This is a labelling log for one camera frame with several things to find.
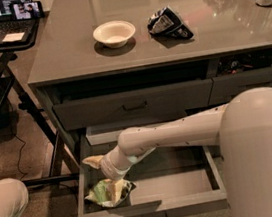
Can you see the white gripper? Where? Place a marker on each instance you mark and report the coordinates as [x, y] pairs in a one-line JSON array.
[[108, 169]]

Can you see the green jalapeno chip bag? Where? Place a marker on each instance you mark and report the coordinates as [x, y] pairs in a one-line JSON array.
[[101, 196]]

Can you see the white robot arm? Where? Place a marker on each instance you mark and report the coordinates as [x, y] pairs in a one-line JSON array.
[[243, 131]]

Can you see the open grey middle drawer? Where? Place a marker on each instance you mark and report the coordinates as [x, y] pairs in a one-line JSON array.
[[177, 179]]

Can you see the grey top left drawer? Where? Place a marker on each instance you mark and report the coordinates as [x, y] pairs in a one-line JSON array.
[[152, 101]]

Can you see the grey top right drawer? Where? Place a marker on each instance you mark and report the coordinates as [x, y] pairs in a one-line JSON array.
[[239, 73]]

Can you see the black crumpled chip bag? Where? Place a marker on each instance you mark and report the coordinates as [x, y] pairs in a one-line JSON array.
[[166, 22]]

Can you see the person's knee in beige trousers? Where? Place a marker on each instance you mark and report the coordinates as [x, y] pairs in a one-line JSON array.
[[13, 197]]

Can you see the white paper bowl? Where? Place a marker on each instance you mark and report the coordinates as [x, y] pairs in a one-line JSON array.
[[114, 33]]

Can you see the yellow sticky note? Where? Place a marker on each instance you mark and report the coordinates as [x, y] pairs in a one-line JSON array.
[[12, 37]]

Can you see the black smartphone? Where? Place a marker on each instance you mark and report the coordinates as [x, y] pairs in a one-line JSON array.
[[26, 11]]

